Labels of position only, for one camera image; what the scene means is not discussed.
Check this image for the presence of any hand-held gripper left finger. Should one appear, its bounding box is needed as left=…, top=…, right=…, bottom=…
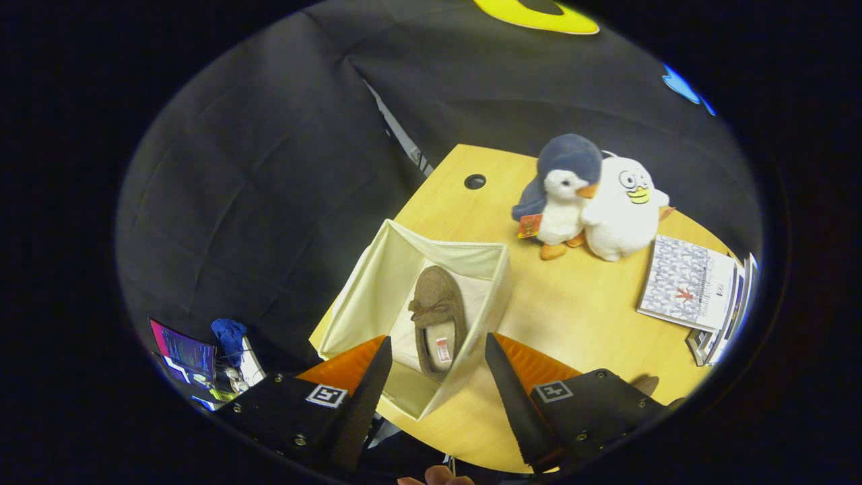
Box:
left=215, top=335, right=393, bottom=472

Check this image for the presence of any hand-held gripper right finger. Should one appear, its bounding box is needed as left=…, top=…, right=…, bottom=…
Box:
left=485, top=332, right=674, bottom=472

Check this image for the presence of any beige fabric storage box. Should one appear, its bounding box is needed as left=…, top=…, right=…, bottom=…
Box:
left=310, top=219, right=510, bottom=422

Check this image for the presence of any blue cloth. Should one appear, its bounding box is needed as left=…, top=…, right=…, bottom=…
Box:
left=211, top=319, right=249, bottom=368

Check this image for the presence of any grey patterned book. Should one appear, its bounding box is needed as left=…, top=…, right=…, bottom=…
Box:
left=636, top=234, right=739, bottom=333

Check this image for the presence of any grey penguin plush toy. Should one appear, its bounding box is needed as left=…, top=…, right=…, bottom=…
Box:
left=512, top=133, right=603, bottom=261

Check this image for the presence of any white duck plush toy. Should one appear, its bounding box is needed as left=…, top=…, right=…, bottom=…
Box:
left=581, top=155, right=676, bottom=262

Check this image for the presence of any white book blue picture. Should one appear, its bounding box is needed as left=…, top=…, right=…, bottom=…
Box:
left=700, top=266, right=750, bottom=361

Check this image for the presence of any white book dark picture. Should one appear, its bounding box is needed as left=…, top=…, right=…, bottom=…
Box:
left=724, top=253, right=761, bottom=351

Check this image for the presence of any grey metal bar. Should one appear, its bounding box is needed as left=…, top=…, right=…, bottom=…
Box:
left=366, top=82, right=434, bottom=177

